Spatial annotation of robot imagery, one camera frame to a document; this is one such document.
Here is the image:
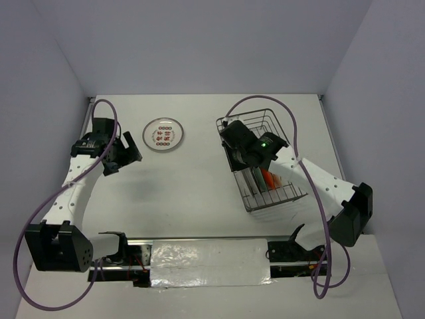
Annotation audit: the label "metal mounting rail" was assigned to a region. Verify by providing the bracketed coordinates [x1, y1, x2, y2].
[88, 236, 327, 288]

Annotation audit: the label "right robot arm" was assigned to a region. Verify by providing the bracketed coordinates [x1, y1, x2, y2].
[219, 120, 373, 260]

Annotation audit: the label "orange plate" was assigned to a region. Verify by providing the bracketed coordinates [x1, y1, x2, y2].
[261, 168, 282, 189]

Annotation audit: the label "white plate red characters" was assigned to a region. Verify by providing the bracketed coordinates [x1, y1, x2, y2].
[141, 117, 185, 153]

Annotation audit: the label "silver tape patch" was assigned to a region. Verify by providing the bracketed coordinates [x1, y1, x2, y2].
[149, 239, 272, 288]

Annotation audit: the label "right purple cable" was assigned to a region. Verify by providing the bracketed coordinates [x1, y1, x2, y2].
[225, 95, 351, 300]

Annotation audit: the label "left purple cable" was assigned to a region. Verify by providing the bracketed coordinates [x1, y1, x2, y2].
[13, 98, 121, 308]

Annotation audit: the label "white plate green rim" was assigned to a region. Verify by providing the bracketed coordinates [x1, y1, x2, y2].
[235, 168, 258, 197]

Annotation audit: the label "purple cable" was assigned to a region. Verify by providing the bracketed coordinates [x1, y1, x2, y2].
[225, 95, 351, 300]
[13, 98, 121, 308]

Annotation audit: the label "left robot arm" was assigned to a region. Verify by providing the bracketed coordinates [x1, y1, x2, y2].
[25, 118, 142, 272]

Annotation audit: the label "metal wire dish rack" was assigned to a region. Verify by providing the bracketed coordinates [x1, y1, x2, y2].
[222, 108, 307, 213]

